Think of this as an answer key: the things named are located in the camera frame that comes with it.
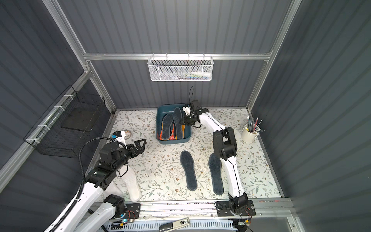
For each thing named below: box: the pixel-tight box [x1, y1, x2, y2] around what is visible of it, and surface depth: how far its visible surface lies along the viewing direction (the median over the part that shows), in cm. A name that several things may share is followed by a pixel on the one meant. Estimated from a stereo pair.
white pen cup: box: [241, 123, 260, 143], surface depth 95 cm
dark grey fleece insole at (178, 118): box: [173, 107, 183, 140], surface depth 104 cm
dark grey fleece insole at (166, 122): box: [161, 113, 174, 141], surface depth 107 cm
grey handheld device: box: [158, 217, 191, 232], surface depth 68 cm
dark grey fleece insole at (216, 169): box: [208, 153, 224, 196], surface depth 88 cm
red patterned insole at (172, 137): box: [169, 129, 176, 141], surface depth 104 cm
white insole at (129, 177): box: [120, 164, 142, 203], surface depth 82 cm
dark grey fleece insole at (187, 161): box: [180, 150, 198, 191], surface depth 90 cm
